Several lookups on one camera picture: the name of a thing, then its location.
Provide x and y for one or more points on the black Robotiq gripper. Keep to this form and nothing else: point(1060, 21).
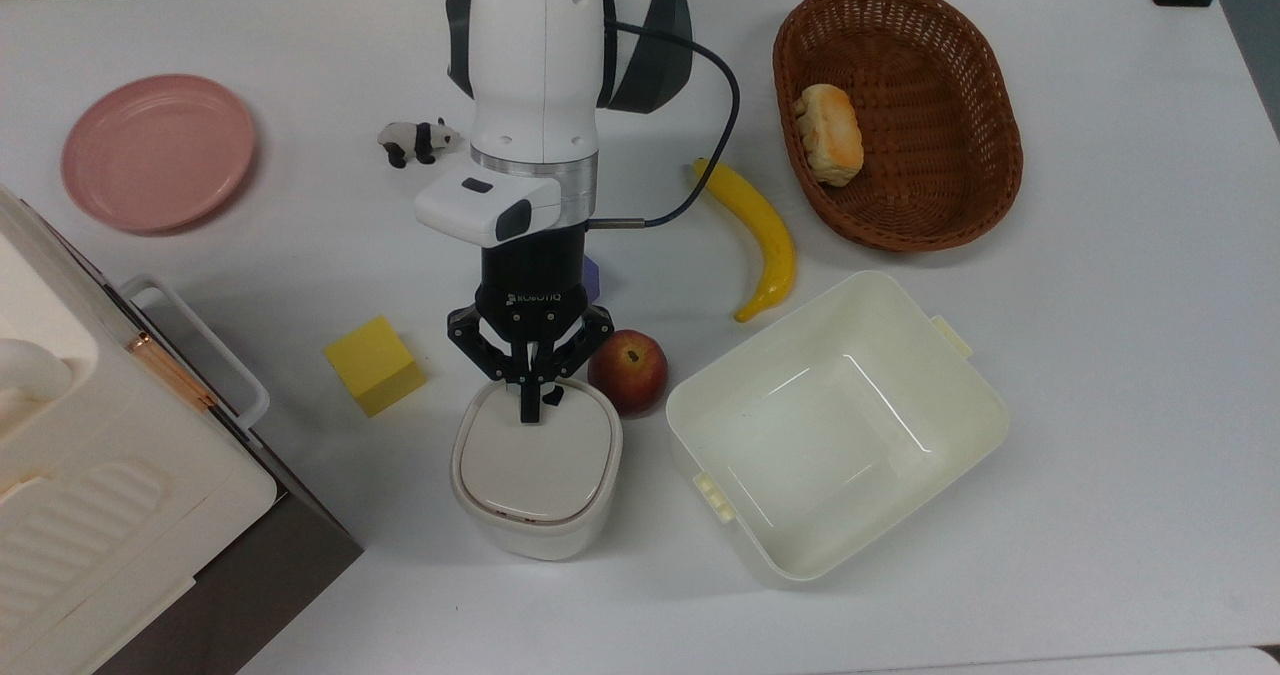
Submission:
point(532, 275)

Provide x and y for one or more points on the cream trash can lid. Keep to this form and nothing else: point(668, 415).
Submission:
point(535, 465)

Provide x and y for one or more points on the small cream trash can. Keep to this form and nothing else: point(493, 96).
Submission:
point(540, 543)

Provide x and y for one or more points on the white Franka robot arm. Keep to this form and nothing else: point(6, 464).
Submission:
point(535, 55)

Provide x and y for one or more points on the purple cube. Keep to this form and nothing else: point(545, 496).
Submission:
point(593, 280)

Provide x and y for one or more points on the red apple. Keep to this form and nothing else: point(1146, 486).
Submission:
point(635, 375)

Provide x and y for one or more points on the yellow cube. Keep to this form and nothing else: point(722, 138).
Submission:
point(374, 365)

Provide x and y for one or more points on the panda toy figure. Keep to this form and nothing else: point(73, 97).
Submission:
point(412, 139)

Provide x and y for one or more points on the yellow banana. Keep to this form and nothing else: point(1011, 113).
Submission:
point(765, 230)

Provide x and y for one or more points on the cream plastic tub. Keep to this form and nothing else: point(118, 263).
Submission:
point(835, 430)

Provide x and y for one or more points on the bread roll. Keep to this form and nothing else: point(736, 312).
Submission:
point(830, 135)

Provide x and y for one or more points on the orange box latch strip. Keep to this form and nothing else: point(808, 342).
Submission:
point(170, 370)

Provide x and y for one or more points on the dark brown wooden drawer box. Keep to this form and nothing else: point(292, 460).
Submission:
point(260, 585)

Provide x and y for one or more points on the pink plate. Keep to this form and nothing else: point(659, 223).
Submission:
point(158, 153)

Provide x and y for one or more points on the brown wicker basket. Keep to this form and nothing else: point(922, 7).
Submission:
point(930, 155)

